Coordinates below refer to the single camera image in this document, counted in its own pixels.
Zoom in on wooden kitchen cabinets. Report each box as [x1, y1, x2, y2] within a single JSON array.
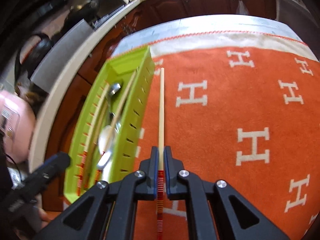
[[42, 0, 278, 205]]

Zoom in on green plastic utensil tray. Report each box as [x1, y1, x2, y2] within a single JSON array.
[[63, 46, 155, 204]]

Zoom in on white ceramic soup spoon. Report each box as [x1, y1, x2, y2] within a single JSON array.
[[98, 125, 118, 155]]

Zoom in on large steel oval spoon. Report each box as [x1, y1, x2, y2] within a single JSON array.
[[106, 82, 122, 98]]

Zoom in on cream chopstick red stripes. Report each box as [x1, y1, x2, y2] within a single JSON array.
[[76, 82, 110, 197], [94, 71, 137, 183], [157, 68, 165, 240]]

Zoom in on orange H-pattern blanket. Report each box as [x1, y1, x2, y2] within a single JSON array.
[[114, 30, 319, 239]]

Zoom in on person's left hand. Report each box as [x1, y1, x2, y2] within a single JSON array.
[[33, 194, 50, 232]]

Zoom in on pink rice cooker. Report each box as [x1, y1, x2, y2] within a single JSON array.
[[1, 90, 36, 163]]

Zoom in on large steel serving spoon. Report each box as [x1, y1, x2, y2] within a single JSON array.
[[96, 150, 113, 170]]

